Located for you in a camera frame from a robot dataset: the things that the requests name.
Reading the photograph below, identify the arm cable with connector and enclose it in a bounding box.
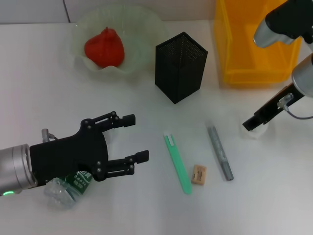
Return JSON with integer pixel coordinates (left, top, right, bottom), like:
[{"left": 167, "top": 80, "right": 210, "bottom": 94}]
[
  {"left": 41, "top": 128, "right": 60, "bottom": 143},
  {"left": 277, "top": 93, "right": 313, "bottom": 121}
]

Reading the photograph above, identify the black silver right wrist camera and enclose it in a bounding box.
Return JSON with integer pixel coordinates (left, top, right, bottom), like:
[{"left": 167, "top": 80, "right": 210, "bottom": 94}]
[{"left": 253, "top": 0, "right": 313, "bottom": 47}]

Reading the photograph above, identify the right arm cable with connector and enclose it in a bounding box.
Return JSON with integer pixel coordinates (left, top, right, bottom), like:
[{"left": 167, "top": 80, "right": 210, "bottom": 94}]
[{"left": 277, "top": 93, "right": 313, "bottom": 121}]

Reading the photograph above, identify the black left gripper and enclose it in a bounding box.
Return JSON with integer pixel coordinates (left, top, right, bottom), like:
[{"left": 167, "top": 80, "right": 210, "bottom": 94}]
[{"left": 29, "top": 111, "right": 150, "bottom": 189}]

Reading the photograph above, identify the clear water bottle green label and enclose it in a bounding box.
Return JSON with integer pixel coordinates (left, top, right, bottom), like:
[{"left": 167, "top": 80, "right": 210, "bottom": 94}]
[{"left": 44, "top": 170, "right": 94, "bottom": 211}]

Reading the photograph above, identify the tan eraser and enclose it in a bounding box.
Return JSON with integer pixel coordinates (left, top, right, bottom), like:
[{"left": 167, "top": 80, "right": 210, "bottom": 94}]
[{"left": 190, "top": 164, "right": 208, "bottom": 187}]

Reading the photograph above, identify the left arm cable with connector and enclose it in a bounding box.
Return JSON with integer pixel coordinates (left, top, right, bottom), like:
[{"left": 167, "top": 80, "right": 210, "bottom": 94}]
[{"left": 41, "top": 128, "right": 60, "bottom": 143}]

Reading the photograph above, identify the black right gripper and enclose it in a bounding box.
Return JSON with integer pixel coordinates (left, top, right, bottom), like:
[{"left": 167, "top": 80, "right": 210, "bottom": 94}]
[{"left": 242, "top": 82, "right": 306, "bottom": 133}]

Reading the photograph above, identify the red-orange fruit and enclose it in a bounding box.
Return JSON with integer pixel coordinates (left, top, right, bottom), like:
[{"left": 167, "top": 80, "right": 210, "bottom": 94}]
[{"left": 84, "top": 26, "right": 126, "bottom": 68}]

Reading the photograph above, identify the translucent green fruit plate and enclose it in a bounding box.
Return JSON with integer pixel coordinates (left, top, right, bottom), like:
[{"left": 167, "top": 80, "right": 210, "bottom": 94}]
[{"left": 72, "top": 2, "right": 170, "bottom": 82}]

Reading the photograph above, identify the grey marker pen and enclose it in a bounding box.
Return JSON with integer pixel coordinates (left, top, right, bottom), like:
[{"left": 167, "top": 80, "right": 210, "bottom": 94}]
[{"left": 207, "top": 125, "right": 235, "bottom": 182}]

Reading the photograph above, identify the white paper ball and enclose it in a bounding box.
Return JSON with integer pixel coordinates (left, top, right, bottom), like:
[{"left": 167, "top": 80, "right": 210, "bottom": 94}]
[{"left": 240, "top": 122, "right": 269, "bottom": 141}]

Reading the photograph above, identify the yellow plastic bin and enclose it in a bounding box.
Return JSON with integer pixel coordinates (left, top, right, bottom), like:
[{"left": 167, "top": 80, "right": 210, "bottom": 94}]
[{"left": 214, "top": 0, "right": 303, "bottom": 87}]

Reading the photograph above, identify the green retractable pen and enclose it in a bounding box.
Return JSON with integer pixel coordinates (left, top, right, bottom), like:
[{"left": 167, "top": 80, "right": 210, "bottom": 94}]
[{"left": 163, "top": 131, "right": 193, "bottom": 195}]

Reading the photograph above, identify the black mesh pen holder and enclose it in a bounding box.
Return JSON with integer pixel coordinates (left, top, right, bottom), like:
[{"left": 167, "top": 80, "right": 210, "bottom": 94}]
[{"left": 155, "top": 31, "right": 209, "bottom": 105}]

